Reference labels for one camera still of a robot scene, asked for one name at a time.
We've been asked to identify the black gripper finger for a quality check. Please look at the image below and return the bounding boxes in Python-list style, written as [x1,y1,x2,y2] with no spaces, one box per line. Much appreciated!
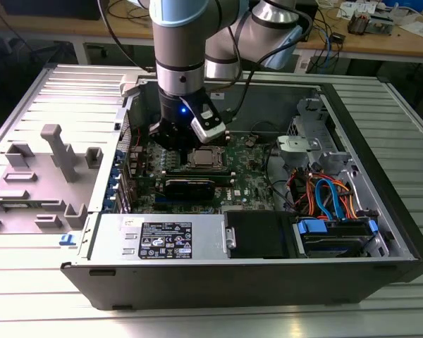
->
[149,120,190,166]

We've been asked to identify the square CPU chip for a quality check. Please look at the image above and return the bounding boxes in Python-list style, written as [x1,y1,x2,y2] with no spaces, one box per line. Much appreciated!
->
[193,149,221,167]

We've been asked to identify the metal socket cover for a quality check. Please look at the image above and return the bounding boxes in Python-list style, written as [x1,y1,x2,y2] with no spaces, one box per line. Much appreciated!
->
[188,146,226,170]

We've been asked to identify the black RAM slot bank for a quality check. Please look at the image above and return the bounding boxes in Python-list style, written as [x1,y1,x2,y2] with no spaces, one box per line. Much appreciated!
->
[216,130,233,147]

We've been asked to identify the black graphics card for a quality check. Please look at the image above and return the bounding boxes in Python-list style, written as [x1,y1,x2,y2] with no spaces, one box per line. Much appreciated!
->
[161,177,216,204]

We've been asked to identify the green motherboard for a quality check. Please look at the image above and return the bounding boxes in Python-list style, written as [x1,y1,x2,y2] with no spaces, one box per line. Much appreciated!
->
[126,132,279,215]

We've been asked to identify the black power supply label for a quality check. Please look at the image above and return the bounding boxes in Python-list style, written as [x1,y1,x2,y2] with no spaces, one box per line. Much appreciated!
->
[137,220,193,261]

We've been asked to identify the silver power supply unit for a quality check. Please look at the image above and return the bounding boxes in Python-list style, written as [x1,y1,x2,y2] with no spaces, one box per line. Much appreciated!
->
[87,213,231,262]

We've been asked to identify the silver metal drive cage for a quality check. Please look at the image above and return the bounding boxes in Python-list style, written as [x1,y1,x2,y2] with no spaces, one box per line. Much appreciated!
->
[275,96,357,170]

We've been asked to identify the grey parts rack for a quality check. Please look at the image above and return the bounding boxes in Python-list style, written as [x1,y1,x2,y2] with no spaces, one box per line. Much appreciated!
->
[0,123,105,233]

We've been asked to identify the large black box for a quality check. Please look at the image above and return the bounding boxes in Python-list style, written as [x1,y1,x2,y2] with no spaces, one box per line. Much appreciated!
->
[0,0,110,20]

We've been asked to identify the black upright tower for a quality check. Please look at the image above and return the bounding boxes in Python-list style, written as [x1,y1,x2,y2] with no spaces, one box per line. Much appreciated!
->
[298,0,320,42]

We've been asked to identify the black PC case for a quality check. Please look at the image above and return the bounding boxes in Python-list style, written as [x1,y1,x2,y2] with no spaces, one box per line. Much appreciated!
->
[59,72,423,311]

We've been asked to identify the white printed cards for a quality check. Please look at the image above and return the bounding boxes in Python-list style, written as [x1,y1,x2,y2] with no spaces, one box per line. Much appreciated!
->
[339,1,357,18]

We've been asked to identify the copper finned cooler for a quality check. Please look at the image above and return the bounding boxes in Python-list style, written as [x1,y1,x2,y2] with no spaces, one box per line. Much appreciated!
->
[348,9,374,36]

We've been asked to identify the hard disk in blue carrier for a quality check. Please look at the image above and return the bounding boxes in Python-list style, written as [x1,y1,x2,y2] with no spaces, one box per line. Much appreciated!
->
[295,218,380,258]

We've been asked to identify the wooden workbench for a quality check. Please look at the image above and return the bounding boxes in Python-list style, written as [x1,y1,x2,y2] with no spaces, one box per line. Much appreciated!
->
[0,0,423,66]

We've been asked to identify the grey metal device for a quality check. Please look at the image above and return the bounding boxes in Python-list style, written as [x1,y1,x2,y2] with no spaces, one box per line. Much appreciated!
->
[368,12,396,36]

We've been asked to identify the white paper sheets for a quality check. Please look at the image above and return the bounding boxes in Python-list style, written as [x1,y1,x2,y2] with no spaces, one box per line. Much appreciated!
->
[398,20,423,38]

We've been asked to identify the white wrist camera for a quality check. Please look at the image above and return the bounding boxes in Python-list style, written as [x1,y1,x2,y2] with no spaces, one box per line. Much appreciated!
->
[181,96,227,144]

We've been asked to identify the white corner bracket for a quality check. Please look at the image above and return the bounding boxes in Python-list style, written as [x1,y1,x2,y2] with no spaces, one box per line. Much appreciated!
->
[119,74,144,99]

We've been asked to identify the blue disk wire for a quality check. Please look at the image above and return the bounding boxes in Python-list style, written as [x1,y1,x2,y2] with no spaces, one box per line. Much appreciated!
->
[315,178,346,221]

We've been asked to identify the orange disk power wire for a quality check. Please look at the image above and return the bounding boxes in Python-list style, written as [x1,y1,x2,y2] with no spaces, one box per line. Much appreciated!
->
[288,168,359,219]

